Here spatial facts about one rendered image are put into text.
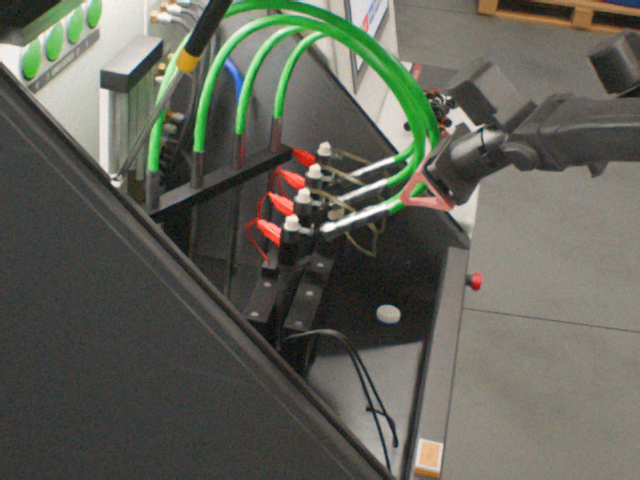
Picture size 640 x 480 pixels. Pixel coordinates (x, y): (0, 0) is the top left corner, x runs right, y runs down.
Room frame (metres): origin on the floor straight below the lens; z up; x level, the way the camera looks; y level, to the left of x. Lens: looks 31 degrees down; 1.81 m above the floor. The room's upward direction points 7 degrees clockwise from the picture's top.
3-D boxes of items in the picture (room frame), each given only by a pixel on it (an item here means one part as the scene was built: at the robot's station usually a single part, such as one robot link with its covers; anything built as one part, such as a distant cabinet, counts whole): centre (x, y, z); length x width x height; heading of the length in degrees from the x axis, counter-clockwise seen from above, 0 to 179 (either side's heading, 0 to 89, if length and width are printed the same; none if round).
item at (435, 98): (1.88, -0.22, 1.01); 0.23 x 0.11 x 0.06; 172
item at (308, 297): (1.29, 0.01, 0.91); 0.34 x 0.10 x 0.15; 172
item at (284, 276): (1.17, 0.02, 1.01); 0.05 x 0.03 x 0.21; 82
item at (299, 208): (1.25, 0.00, 1.01); 0.05 x 0.03 x 0.21; 82
